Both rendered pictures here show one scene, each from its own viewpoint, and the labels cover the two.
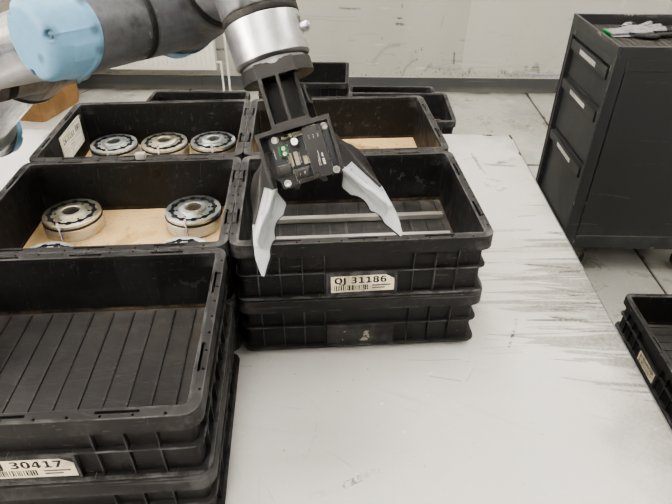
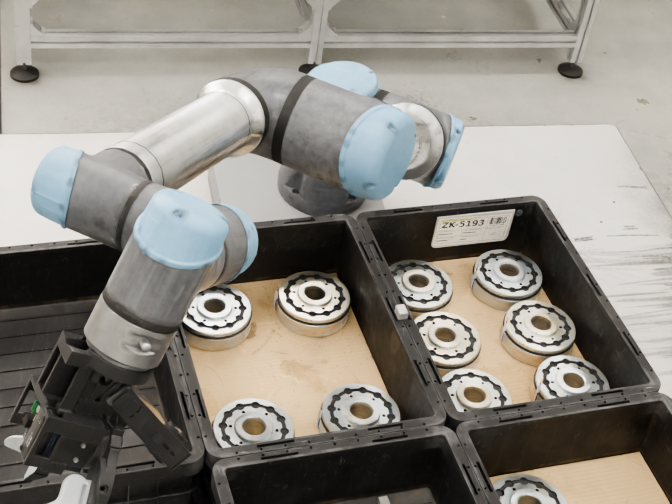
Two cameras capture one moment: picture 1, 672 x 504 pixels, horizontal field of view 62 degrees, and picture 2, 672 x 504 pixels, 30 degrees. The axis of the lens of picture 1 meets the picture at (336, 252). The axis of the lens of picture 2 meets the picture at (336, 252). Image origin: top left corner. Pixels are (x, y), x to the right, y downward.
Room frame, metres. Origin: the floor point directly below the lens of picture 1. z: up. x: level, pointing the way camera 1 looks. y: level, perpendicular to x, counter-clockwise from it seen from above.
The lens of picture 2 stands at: (0.46, -0.73, 2.06)
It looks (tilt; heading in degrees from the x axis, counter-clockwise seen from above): 41 degrees down; 70
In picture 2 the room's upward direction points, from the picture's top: 10 degrees clockwise
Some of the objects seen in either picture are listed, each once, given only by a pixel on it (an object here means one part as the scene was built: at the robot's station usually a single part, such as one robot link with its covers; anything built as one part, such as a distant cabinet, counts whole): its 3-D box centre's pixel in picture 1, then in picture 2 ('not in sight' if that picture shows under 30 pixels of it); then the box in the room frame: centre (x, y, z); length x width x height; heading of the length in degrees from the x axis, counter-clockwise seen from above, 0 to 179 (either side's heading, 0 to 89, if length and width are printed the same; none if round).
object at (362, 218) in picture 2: (152, 131); (499, 302); (1.10, 0.39, 0.92); 0.40 x 0.30 x 0.02; 94
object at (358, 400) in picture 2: (193, 207); (361, 411); (0.88, 0.26, 0.86); 0.05 x 0.05 x 0.01
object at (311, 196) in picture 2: not in sight; (326, 164); (0.98, 0.84, 0.81); 0.15 x 0.15 x 0.10
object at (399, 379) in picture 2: (122, 230); (283, 355); (0.80, 0.37, 0.87); 0.40 x 0.30 x 0.11; 94
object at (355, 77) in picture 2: not in sight; (339, 110); (0.98, 0.82, 0.93); 0.13 x 0.12 x 0.14; 143
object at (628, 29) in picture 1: (637, 28); not in sight; (2.10, -1.08, 0.88); 0.25 x 0.19 x 0.03; 88
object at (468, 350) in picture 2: not in sight; (444, 338); (1.03, 0.38, 0.86); 0.10 x 0.10 x 0.01
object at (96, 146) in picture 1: (114, 144); (508, 273); (1.17, 0.50, 0.86); 0.10 x 0.10 x 0.01
